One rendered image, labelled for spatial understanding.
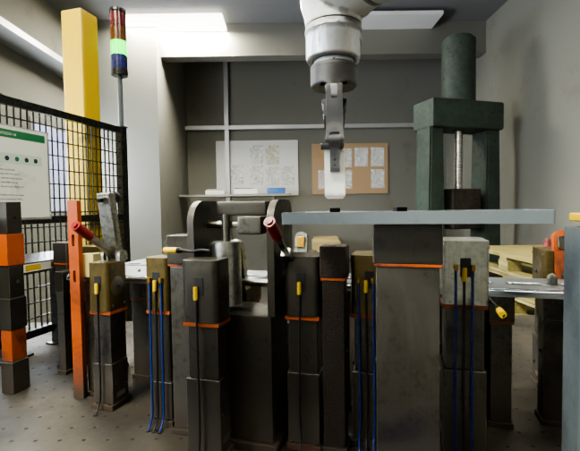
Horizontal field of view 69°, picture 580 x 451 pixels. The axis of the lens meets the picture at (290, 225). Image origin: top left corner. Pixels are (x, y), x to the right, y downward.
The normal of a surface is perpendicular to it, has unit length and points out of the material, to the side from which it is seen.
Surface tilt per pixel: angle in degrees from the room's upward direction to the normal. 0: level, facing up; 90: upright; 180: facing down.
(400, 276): 90
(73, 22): 90
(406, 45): 90
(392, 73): 90
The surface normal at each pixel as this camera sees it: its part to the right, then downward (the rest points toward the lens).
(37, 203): 0.96, 0.00
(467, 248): -0.27, 0.04
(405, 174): 0.00, 0.04
